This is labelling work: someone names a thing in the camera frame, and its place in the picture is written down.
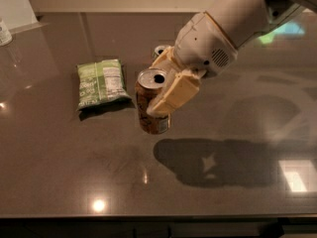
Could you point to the green chip bag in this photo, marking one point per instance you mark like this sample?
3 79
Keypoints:
101 83

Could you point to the green white soda can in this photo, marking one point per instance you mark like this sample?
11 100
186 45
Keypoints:
159 50

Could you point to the white board leaning on wall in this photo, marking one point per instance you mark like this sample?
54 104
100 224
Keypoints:
19 16

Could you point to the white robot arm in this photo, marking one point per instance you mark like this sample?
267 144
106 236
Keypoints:
244 20

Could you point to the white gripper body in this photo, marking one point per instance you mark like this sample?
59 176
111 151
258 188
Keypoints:
202 45

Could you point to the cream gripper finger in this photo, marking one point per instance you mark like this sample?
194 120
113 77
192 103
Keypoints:
173 95
164 68

